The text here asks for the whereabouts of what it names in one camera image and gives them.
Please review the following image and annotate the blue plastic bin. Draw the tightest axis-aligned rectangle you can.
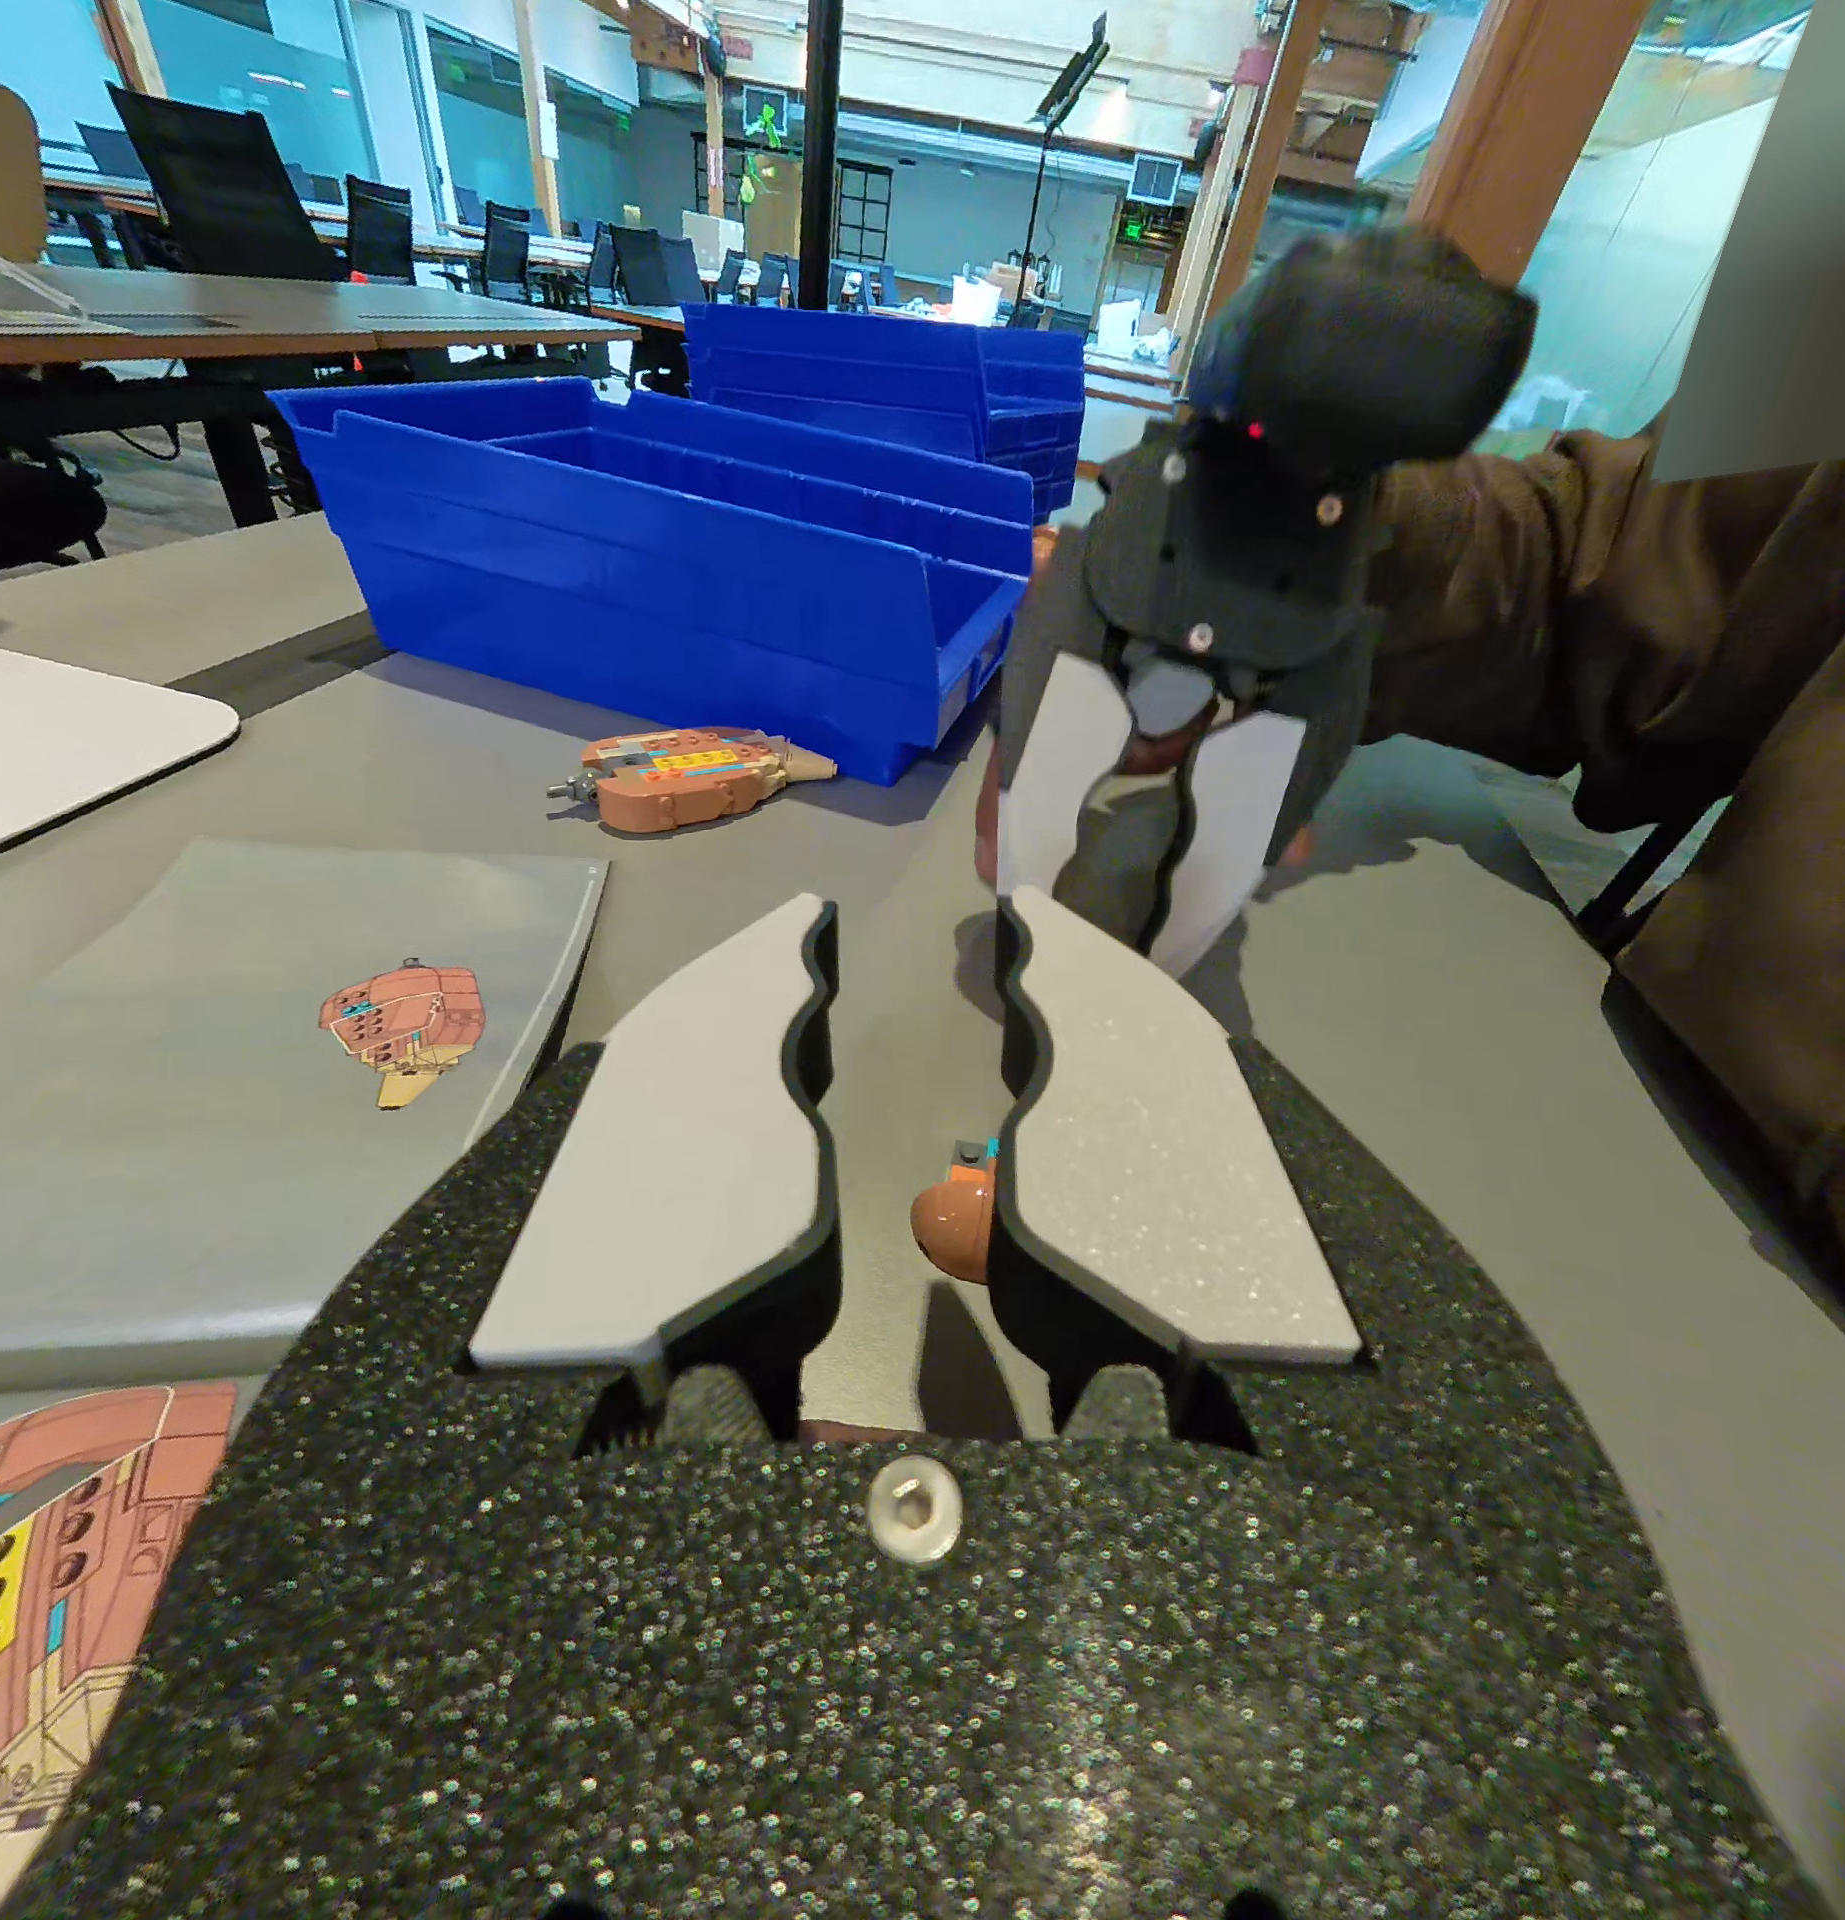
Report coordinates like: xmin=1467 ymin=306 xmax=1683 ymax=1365
xmin=264 ymin=374 xmax=1038 ymax=574
xmin=333 ymin=408 xmax=1034 ymax=785

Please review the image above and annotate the black office chair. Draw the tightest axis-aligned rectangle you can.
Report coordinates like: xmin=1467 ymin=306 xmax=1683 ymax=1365
xmin=107 ymin=81 xmax=340 ymax=288
xmin=344 ymin=174 xmax=417 ymax=288

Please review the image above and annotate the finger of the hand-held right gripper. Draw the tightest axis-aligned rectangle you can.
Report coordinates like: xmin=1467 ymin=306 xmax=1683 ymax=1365
xmin=997 ymin=648 xmax=1135 ymax=901
xmin=1154 ymin=707 xmax=1316 ymax=975

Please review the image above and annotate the white rounded board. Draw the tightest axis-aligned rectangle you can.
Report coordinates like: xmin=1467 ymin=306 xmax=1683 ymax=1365
xmin=0 ymin=638 xmax=243 ymax=870

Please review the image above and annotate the round brown brick assembly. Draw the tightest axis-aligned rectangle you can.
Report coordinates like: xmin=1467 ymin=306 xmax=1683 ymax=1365
xmin=909 ymin=1141 xmax=1003 ymax=1286

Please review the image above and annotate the stack of blue plastic bins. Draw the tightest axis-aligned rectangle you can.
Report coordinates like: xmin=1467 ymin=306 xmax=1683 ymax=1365
xmin=683 ymin=300 xmax=1089 ymax=522

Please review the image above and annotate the black light stand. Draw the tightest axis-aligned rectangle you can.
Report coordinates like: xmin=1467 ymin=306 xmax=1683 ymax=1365
xmin=1027 ymin=12 xmax=1112 ymax=323

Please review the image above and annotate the black pole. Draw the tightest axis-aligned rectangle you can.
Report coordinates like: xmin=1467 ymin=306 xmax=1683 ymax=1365
xmin=799 ymin=0 xmax=845 ymax=309

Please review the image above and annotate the dark office table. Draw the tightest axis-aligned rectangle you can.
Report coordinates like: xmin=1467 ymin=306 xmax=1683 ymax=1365
xmin=0 ymin=269 xmax=631 ymax=527

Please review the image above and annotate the person's right hand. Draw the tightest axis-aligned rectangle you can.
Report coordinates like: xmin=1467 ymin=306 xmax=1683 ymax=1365
xmin=971 ymin=706 xmax=1316 ymax=895

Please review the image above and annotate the wooden column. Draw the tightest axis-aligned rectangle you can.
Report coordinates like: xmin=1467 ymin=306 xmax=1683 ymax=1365
xmin=1163 ymin=0 xmax=1331 ymax=357
xmin=1403 ymin=0 xmax=1656 ymax=288

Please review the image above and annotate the person's right forearm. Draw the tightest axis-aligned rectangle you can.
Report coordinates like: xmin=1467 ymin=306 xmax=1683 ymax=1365
xmin=1350 ymin=427 xmax=1845 ymax=836

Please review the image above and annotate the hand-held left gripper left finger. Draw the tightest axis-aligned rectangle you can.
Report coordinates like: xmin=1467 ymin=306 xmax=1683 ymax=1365
xmin=466 ymin=895 xmax=845 ymax=1441

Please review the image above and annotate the brown toy brick ship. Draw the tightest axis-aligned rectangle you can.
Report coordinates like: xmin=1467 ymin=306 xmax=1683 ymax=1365
xmin=547 ymin=727 xmax=842 ymax=840

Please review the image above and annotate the grey instruction booklet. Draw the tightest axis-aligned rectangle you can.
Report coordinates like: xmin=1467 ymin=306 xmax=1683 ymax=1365
xmin=0 ymin=840 xmax=612 ymax=1920

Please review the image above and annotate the person's brown jacket torso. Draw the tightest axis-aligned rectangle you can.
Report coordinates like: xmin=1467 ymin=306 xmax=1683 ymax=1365
xmin=1606 ymin=720 xmax=1845 ymax=1336

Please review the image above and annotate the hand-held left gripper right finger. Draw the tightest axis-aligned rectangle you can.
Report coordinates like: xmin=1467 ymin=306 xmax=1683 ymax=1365
xmin=991 ymin=886 xmax=1367 ymax=1441

